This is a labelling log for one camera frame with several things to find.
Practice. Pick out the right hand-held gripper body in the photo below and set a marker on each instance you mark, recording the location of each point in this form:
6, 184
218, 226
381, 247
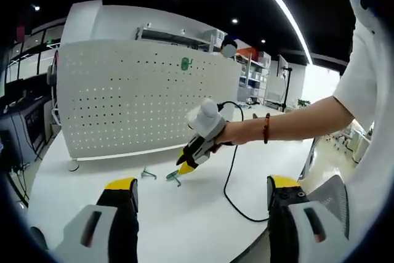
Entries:
207, 118

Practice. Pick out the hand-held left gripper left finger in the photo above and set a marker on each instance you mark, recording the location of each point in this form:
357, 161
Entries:
120, 213

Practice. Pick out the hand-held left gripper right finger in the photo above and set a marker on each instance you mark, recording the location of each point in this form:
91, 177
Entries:
286, 213

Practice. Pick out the green hook assembly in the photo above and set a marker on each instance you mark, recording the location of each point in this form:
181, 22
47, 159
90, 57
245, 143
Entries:
172, 177
185, 64
147, 173

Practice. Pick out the white perforated mounting plate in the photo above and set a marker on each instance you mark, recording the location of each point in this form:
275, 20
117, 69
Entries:
138, 50

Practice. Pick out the person's right hand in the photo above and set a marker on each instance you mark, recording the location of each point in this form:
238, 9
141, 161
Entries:
243, 133

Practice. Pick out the white mesh office chair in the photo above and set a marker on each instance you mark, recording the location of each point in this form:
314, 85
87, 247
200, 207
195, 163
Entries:
334, 195

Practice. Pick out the black tripod stand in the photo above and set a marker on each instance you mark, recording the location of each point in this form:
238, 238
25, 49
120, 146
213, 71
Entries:
287, 90

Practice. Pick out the grey metal storage shelf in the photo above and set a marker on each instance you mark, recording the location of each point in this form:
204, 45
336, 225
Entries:
172, 36

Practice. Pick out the green potted plant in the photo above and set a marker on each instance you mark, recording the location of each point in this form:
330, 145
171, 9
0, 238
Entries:
303, 102

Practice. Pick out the white side chair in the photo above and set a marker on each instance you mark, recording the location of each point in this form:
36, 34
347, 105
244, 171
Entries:
55, 112

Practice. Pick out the long ceiling strip light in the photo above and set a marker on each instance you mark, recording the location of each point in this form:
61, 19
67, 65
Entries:
286, 4

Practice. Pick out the person's white shirt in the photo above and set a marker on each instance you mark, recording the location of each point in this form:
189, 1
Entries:
369, 75

